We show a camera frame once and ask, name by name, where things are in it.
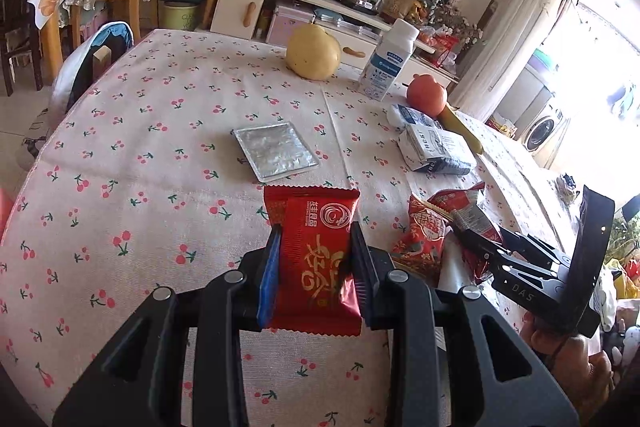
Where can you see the red snack packets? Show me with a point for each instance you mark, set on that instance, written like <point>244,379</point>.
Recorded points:
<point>442,47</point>

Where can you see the brown paper bag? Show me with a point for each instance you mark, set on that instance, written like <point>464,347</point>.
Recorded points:
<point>397,7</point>

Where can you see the silver foil packet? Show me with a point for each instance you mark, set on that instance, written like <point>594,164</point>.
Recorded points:
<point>275,152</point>

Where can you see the small red snack wrapper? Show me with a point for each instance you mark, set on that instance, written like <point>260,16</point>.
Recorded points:
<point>315,257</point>

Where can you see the white washing machine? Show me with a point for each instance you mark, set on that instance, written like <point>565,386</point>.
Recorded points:
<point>542,132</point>

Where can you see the yellow banana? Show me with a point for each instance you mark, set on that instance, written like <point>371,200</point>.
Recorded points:
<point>465,129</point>

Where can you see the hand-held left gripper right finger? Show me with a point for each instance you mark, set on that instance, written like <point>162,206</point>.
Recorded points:
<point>365,277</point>

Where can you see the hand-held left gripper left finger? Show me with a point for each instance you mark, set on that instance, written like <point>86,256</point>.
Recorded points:
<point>267,277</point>

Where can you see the cherry print tablecloth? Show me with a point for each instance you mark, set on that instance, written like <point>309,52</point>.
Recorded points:
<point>150,187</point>

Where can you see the cream television cabinet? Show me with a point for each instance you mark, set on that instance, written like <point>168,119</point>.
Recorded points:
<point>235,9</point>

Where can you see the small cat print chair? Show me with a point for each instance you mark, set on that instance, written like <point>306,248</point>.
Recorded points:
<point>100,42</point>

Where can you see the green waste bin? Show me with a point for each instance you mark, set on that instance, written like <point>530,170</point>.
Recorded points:
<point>180,17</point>

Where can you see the red tomato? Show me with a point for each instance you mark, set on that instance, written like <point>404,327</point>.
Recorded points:
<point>425,94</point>

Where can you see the white lace cover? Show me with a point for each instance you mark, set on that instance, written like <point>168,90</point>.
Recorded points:
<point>520,22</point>

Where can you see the white plastic bottle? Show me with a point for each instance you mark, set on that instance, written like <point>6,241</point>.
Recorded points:
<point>382,67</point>

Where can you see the pink storage box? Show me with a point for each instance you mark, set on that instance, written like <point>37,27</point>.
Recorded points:
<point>290,27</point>

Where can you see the dark wooden chair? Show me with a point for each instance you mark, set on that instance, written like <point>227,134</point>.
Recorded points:
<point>20,52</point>

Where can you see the person's right hand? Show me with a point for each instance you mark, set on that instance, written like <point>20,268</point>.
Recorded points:
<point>570,367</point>

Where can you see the red snack bag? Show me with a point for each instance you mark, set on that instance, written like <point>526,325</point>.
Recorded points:
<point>425,232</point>

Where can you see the yellow pear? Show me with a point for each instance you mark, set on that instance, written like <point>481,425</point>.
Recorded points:
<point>312,52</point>

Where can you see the dried flower bunch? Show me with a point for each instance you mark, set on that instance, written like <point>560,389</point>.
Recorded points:
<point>457,17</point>

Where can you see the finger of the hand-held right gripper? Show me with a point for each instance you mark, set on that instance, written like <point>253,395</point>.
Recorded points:
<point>535,247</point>
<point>480,252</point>

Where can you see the white tissue packet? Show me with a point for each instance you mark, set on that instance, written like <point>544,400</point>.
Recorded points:
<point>435,147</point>

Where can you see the stack of plastic basins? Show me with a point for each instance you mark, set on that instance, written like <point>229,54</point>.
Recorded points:
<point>542,59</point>

